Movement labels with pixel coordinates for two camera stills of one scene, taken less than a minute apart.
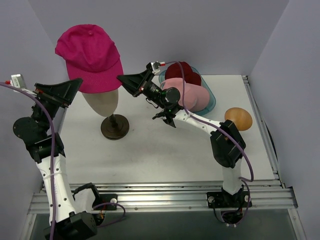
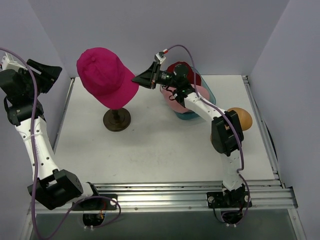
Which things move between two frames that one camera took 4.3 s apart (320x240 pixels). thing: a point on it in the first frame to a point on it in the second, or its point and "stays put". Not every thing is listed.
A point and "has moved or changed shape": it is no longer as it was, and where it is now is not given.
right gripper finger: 134,83 to 154,76
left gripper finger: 61,93 to 44,76
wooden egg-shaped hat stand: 241,118 stays put
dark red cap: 174,71 stays put
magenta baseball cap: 91,54 has moved or changed shape
